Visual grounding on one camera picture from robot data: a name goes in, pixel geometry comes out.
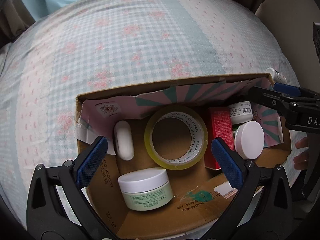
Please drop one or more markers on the pale green cream jar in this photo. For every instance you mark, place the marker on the pale green cream jar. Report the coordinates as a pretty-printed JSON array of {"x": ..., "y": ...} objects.
[{"x": 145, "y": 190}]

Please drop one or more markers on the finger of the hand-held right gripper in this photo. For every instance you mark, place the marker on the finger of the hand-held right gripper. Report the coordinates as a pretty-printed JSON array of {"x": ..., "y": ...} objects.
[
  {"x": 285, "y": 89},
  {"x": 267, "y": 96}
]

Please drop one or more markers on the small red box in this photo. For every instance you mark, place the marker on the small red box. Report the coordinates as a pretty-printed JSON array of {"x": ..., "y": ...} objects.
[{"x": 220, "y": 126}]

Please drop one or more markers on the person's right hand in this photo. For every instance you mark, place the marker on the person's right hand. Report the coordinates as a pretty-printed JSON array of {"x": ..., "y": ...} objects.
[{"x": 301, "y": 155}]

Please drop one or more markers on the white jar with barcode label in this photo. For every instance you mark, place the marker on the white jar with barcode label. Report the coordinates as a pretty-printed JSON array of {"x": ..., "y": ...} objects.
[{"x": 240, "y": 112}]

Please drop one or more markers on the yellow tape roll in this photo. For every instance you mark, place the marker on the yellow tape roll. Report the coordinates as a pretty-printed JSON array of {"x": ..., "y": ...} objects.
[{"x": 198, "y": 135}]

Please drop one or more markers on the white-lidded green jar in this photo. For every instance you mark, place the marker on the white-lidded green jar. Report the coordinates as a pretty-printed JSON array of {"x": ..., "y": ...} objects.
[{"x": 250, "y": 140}]

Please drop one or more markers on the white printed bottle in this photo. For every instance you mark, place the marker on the white printed bottle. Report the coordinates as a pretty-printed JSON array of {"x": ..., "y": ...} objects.
[{"x": 275, "y": 75}]

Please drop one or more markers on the white earbuds case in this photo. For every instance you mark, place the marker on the white earbuds case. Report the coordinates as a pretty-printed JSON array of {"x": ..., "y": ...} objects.
[{"x": 123, "y": 140}]

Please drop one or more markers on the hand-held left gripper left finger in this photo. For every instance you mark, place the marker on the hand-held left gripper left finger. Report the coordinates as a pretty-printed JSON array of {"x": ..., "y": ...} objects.
[{"x": 91, "y": 162}]

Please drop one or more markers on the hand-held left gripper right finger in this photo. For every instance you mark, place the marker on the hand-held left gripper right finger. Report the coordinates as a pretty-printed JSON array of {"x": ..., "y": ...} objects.
[{"x": 226, "y": 162}]

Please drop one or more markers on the cardboard box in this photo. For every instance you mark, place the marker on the cardboard box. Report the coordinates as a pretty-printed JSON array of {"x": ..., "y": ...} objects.
[{"x": 195, "y": 212}]

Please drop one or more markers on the checked floral bed sheet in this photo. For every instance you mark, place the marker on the checked floral bed sheet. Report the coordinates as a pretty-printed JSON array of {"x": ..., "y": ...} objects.
[{"x": 125, "y": 42}]

